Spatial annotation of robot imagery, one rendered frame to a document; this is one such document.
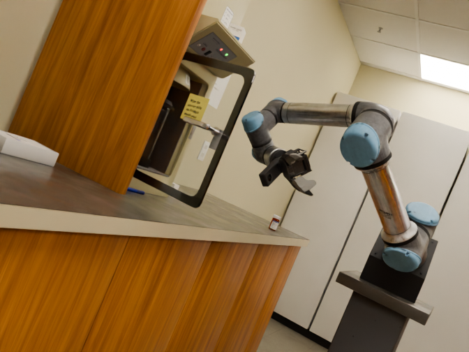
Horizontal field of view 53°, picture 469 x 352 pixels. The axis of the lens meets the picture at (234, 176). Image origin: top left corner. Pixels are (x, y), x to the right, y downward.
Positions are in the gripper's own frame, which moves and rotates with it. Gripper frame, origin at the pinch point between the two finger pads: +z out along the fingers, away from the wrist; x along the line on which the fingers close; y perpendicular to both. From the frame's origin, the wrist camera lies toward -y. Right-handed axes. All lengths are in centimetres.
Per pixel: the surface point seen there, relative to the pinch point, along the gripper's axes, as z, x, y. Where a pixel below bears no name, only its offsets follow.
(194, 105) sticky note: -9.8, -30.7, -21.5
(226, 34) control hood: -22.6, -43.9, -1.2
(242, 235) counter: -22.8, 20.7, -18.2
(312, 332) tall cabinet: -197, 242, 55
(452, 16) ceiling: -135, 11, 198
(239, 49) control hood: -29.9, -37.1, 4.3
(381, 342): 4, 69, 8
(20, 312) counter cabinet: 30, -16, -76
